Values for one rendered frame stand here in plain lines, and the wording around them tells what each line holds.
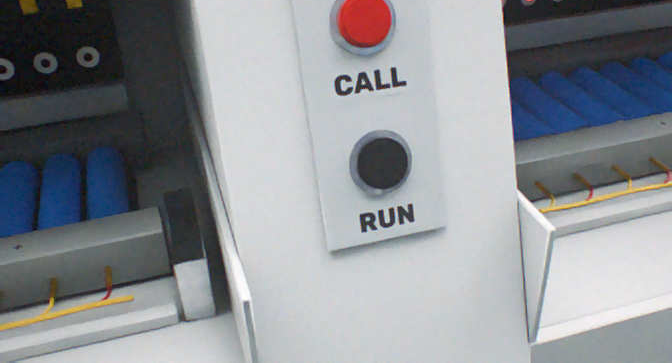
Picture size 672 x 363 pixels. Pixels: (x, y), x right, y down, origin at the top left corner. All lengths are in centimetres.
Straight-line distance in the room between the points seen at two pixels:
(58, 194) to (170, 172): 6
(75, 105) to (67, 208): 8
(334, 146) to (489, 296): 8
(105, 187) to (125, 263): 5
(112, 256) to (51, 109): 12
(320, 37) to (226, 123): 4
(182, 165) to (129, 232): 9
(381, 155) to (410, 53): 3
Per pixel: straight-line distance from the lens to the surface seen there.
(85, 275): 28
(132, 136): 35
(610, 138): 33
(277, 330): 21
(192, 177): 34
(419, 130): 21
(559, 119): 36
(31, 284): 28
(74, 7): 35
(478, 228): 23
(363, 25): 20
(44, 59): 36
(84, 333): 26
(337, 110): 20
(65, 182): 32
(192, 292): 25
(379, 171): 20
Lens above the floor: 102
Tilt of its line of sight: 12 degrees down
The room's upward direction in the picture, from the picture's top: 8 degrees counter-clockwise
